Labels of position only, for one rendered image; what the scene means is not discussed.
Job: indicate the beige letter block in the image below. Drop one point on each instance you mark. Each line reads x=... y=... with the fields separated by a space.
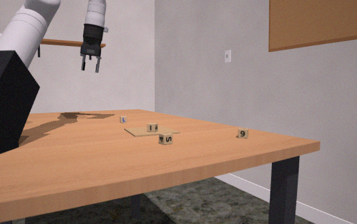
x=243 y=133
x=123 y=119
x=165 y=138
x=152 y=127

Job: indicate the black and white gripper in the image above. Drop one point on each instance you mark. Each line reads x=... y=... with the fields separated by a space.
x=92 y=37

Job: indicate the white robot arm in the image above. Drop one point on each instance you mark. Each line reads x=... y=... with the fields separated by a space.
x=27 y=28

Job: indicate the tan square mat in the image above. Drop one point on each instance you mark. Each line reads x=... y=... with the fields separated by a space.
x=142 y=131

